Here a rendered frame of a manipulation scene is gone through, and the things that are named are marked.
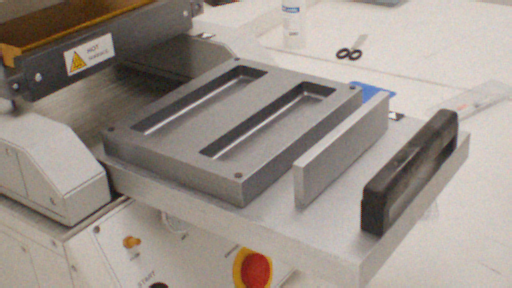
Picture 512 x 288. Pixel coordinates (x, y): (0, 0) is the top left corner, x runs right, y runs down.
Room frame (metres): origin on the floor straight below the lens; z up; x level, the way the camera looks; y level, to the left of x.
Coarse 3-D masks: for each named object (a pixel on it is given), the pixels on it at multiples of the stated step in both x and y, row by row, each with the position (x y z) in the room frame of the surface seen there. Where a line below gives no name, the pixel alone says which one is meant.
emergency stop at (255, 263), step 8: (248, 256) 0.56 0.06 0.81; (256, 256) 0.56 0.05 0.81; (264, 256) 0.57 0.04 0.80; (248, 264) 0.55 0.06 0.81; (256, 264) 0.56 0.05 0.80; (264, 264) 0.56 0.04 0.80; (248, 272) 0.54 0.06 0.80; (256, 272) 0.55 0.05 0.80; (264, 272) 0.56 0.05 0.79; (248, 280) 0.54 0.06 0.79; (256, 280) 0.54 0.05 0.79; (264, 280) 0.55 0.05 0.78
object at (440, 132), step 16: (448, 112) 0.50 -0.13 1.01; (432, 128) 0.48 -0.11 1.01; (448, 128) 0.49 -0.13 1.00; (416, 144) 0.45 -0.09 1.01; (432, 144) 0.46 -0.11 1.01; (448, 144) 0.50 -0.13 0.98; (400, 160) 0.43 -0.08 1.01; (416, 160) 0.43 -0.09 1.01; (384, 176) 0.41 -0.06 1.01; (400, 176) 0.41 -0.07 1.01; (416, 176) 0.43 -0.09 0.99; (368, 192) 0.39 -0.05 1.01; (384, 192) 0.39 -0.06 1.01; (400, 192) 0.41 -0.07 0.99; (368, 208) 0.39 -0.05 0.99; (384, 208) 0.39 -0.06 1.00; (368, 224) 0.39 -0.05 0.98; (384, 224) 0.39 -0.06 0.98
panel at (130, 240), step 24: (120, 216) 0.50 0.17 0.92; (144, 216) 0.51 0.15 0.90; (96, 240) 0.47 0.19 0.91; (120, 240) 0.48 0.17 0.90; (144, 240) 0.50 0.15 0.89; (168, 240) 0.51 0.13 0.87; (192, 240) 0.53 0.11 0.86; (216, 240) 0.55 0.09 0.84; (120, 264) 0.47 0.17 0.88; (144, 264) 0.48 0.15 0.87; (168, 264) 0.50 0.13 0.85; (192, 264) 0.52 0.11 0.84; (216, 264) 0.53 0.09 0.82; (240, 264) 0.55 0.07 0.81
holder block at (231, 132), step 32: (224, 64) 0.66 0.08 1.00; (256, 64) 0.66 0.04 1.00; (192, 96) 0.60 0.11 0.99; (224, 96) 0.61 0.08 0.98; (256, 96) 0.58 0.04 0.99; (288, 96) 0.59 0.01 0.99; (320, 96) 0.60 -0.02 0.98; (352, 96) 0.58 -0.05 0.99; (128, 128) 0.53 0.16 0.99; (160, 128) 0.55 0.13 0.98; (192, 128) 0.52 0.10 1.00; (224, 128) 0.52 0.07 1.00; (256, 128) 0.54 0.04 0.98; (288, 128) 0.51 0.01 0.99; (320, 128) 0.53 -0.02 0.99; (128, 160) 0.50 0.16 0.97; (160, 160) 0.48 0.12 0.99; (192, 160) 0.47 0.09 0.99; (224, 160) 0.49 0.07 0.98; (256, 160) 0.46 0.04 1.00; (288, 160) 0.48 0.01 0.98; (224, 192) 0.44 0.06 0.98; (256, 192) 0.44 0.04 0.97
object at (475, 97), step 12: (480, 84) 1.04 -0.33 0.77; (492, 84) 1.04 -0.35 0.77; (504, 84) 1.04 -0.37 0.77; (456, 96) 1.00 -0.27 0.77; (468, 96) 1.00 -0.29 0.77; (480, 96) 1.00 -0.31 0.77; (492, 96) 1.00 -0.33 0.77; (432, 108) 0.96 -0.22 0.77; (456, 108) 0.96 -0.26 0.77; (468, 108) 0.95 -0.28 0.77
